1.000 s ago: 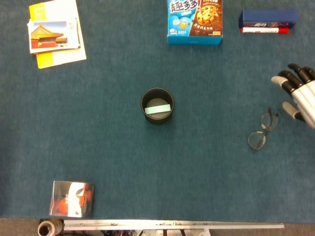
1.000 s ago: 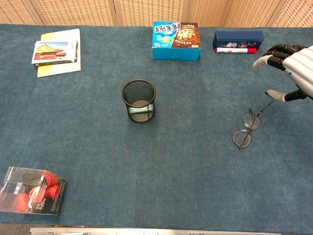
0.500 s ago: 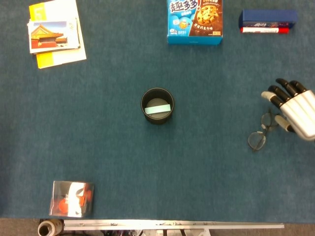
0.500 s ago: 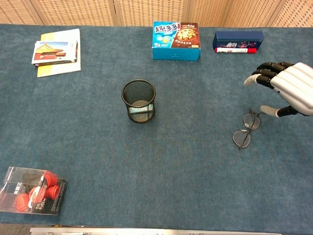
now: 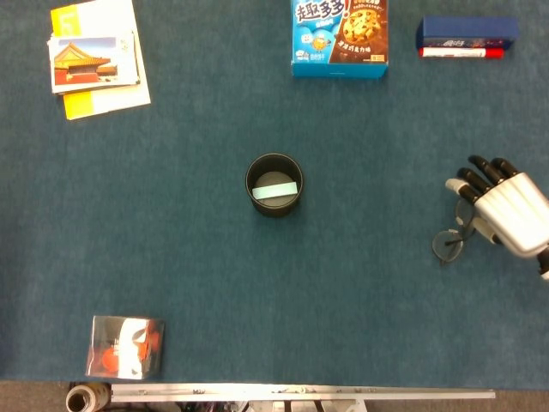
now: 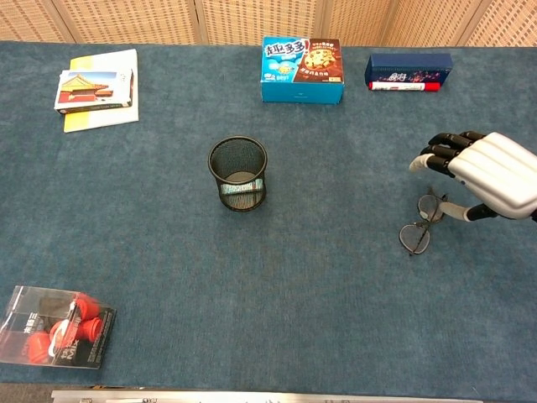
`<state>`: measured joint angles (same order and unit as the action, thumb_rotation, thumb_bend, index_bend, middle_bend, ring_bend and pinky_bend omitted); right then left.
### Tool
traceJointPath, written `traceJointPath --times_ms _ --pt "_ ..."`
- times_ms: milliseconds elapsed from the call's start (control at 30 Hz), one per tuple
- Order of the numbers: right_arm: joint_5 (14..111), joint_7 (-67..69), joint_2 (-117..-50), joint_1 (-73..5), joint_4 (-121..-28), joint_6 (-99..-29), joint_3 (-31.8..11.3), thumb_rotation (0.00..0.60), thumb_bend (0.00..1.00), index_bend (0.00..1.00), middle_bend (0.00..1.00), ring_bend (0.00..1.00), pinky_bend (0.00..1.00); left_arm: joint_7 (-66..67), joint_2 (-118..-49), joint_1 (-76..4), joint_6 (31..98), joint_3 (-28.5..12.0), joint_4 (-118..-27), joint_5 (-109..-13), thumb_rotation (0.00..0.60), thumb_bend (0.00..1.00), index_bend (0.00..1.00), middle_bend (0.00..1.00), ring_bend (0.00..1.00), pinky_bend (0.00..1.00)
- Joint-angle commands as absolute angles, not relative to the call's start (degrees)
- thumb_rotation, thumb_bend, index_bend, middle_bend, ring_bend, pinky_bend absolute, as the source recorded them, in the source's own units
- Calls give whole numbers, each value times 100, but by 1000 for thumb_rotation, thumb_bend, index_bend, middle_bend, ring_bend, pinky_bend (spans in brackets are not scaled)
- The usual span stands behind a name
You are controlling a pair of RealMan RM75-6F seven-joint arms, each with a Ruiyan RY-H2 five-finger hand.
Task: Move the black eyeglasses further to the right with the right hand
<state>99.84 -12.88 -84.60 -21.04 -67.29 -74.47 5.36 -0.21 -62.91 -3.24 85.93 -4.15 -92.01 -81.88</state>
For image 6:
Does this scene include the wicker folding screen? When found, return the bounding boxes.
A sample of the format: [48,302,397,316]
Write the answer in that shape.
[0,0,537,48]

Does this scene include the palace picture card box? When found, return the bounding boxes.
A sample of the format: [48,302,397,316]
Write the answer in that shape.
[53,69,135,115]

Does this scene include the red white marker pen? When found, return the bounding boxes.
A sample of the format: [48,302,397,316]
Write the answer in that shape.
[368,81,441,93]

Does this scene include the small teal label pack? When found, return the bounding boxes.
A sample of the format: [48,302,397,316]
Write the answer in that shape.
[221,178,264,196]

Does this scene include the dark blue rectangular box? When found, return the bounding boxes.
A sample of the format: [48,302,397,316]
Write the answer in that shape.
[363,52,454,87]

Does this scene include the blue cookie box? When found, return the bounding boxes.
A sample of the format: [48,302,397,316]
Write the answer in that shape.
[260,35,346,105]

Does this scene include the black mesh pen holder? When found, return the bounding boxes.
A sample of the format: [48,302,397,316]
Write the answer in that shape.
[207,134,269,212]

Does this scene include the clear box with red items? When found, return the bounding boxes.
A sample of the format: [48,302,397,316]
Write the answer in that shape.
[0,285,117,370]

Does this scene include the black wire-frame eyeglasses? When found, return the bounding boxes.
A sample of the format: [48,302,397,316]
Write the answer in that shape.
[398,186,449,257]

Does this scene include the yellow white booklet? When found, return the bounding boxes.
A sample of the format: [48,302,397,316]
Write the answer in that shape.
[62,48,140,134]

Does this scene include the silver metal rail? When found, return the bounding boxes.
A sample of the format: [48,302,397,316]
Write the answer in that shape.
[50,390,483,403]

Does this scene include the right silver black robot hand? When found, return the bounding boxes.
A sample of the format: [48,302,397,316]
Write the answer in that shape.
[409,130,537,222]

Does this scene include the blue felt table cloth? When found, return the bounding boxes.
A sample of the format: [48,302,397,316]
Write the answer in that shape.
[0,39,537,402]

